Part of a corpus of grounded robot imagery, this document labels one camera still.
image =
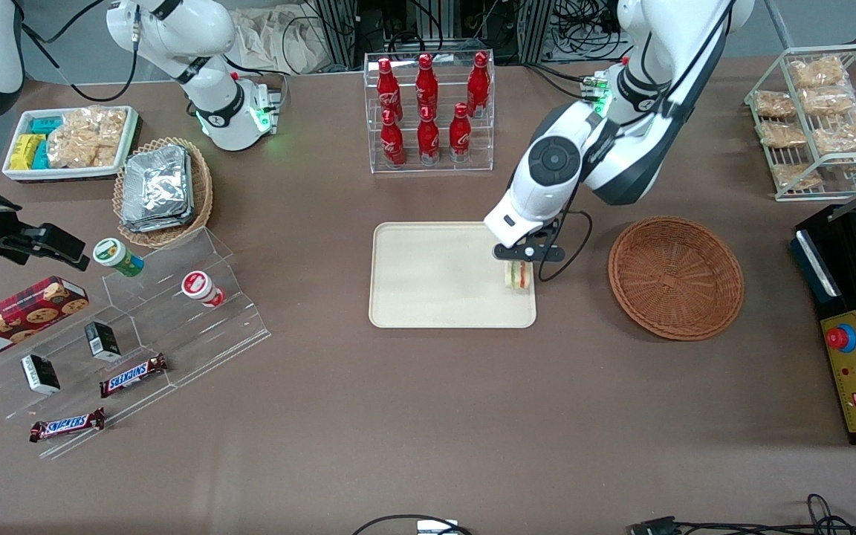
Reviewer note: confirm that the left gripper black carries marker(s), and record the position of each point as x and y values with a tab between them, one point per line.
543	234

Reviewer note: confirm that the triangular sandwich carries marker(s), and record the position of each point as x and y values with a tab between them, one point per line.
519	278

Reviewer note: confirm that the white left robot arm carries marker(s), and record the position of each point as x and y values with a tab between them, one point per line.
621	163

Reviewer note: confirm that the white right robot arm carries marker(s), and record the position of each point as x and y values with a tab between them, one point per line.
175	30

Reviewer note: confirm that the beige plastic tray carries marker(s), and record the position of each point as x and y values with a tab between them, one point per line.
443	279

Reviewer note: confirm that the white rectangular snack tray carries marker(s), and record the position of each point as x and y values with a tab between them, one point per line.
71	173

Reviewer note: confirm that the round brown wicker basket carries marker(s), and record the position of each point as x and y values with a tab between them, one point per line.
677	279

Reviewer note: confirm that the oval tan wicker basket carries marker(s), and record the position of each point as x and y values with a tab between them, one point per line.
201	189

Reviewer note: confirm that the red tartan cookie box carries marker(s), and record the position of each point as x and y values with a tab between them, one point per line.
19	319

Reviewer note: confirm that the green lid snack cup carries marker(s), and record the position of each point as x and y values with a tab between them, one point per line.
117	256

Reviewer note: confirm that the teal snack packet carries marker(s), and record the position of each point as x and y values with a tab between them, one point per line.
40	154
45	125

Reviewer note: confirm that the yellow snack packet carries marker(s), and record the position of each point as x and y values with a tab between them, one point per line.
21	151

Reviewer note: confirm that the small black box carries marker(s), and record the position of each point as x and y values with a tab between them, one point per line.
41	374
103	342

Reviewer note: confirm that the clear rice cracker bag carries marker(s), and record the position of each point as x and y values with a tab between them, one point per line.
86	137

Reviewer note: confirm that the silver foil wrapped pack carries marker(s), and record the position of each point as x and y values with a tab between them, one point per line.
157	178
157	223

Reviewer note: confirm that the clear acrylic bottle rack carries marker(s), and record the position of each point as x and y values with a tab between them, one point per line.
444	167

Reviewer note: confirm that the red cola bottle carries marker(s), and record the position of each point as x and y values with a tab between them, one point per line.
429	139
392	141
478	83
460	135
426	85
386	89

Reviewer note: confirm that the brown Snickers bar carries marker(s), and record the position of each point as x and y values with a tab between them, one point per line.
133	376
67	425

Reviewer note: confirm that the red lid snack cup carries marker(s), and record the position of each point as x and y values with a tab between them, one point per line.
200	287

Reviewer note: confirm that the clear acrylic stepped display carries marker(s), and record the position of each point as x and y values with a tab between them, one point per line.
198	334

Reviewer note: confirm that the small white device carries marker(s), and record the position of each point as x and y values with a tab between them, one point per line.
435	528

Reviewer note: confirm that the clear bagged fried snack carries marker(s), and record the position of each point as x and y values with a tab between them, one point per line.
829	99
796	176
773	105
781	134
818	72
844	137

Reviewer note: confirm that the beige cloth bag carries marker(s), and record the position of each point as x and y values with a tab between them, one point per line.
272	37

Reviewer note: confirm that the red emergency stop button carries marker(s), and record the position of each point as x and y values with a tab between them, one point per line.
838	338

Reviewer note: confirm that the aluminium profile bar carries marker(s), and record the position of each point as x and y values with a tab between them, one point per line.
781	22

